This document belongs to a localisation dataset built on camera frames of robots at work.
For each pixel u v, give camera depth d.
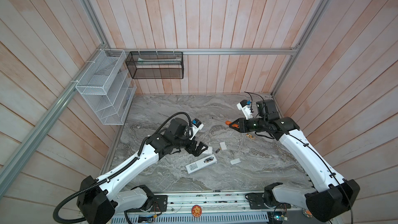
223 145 0.93
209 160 0.86
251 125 0.64
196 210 0.71
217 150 0.90
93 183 0.40
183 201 0.75
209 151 0.90
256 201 0.73
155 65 1.04
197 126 0.65
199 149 0.65
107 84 0.69
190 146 0.65
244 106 0.67
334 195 0.37
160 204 0.73
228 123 0.74
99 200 0.37
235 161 0.88
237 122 0.68
